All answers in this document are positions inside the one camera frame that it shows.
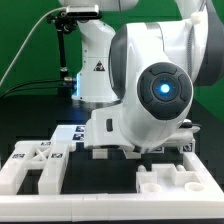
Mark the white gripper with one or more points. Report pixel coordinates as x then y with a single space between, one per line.
137 132

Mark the white chair seat plate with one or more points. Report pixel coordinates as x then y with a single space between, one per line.
165 178

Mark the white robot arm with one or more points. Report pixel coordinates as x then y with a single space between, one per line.
144 73

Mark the white base tag plate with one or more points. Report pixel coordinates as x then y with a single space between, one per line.
69 132

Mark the white chair back frame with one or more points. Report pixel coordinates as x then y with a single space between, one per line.
50 157

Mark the black camera stand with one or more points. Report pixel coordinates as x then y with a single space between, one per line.
64 25

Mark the grey camera on stand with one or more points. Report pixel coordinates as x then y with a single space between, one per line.
83 11

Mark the white U-shaped obstacle frame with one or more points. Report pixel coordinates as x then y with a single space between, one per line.
208 204

